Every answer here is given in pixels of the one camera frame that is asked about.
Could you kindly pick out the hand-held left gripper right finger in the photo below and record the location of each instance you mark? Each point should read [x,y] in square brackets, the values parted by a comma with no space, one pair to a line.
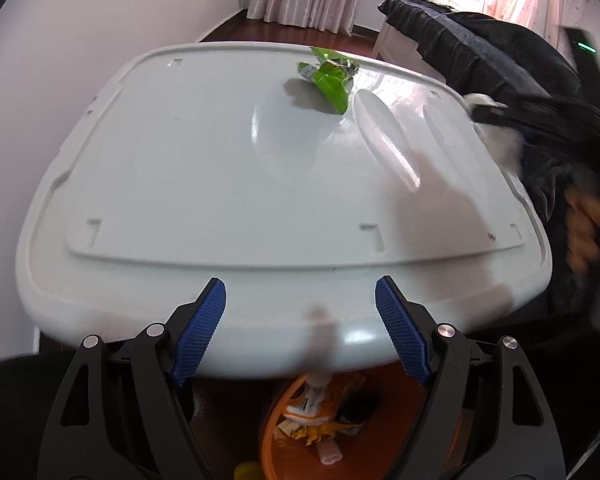
[402,330]

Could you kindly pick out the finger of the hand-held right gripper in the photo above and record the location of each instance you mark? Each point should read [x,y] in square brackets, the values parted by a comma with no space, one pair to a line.
[500,115]

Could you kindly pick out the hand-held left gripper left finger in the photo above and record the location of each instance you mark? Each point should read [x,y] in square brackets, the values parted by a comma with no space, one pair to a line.
[200,330]

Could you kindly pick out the black balled sock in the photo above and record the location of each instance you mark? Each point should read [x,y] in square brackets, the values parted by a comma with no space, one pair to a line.
[360,407]

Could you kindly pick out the orange snack bag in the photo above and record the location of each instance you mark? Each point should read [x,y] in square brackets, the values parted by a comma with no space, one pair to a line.
[310,410]

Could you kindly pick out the yellow green toy dinosaur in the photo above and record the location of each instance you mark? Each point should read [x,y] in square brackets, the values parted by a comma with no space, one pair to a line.
[322,435]

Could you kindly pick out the white foam tube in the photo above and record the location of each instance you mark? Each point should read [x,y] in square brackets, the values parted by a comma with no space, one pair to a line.
[330,454]

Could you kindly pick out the orange plastic basin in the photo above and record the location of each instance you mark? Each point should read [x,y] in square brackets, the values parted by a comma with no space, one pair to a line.
[275,460]

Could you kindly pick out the person's right hand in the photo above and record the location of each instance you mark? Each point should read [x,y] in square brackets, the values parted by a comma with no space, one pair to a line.
[587,230]

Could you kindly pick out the white plastic storage box lid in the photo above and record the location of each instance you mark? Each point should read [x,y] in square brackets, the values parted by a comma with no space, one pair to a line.
[205,185]

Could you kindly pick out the yellow round object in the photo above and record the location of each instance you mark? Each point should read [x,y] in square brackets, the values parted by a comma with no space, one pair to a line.
[247,471]

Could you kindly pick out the green snack wrapper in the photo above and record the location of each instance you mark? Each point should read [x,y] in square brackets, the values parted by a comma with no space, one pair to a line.
[332,82]

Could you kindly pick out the white bed frame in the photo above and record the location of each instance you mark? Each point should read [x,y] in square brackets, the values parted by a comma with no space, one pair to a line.
[395,45]

